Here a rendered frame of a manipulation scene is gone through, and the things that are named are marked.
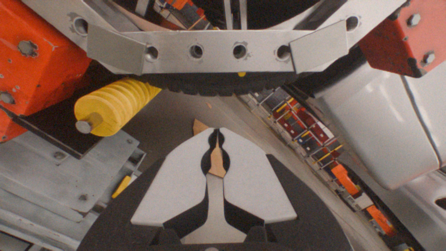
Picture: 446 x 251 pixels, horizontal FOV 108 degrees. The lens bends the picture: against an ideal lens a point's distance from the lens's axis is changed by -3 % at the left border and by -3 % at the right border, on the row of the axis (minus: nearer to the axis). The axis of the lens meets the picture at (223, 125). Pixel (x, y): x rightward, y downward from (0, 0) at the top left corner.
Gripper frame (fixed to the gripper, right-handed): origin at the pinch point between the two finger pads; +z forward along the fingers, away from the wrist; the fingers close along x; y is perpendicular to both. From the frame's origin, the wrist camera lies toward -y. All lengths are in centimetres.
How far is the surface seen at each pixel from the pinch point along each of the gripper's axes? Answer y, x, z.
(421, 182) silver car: 116, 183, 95
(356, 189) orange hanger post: 242, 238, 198
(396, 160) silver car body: 24, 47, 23
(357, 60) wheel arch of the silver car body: -1.5, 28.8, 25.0
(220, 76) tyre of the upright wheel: -0.9, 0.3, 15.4
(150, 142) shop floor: 47, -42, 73
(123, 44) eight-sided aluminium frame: -6.2, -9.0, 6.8
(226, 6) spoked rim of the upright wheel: -10.3, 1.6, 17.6
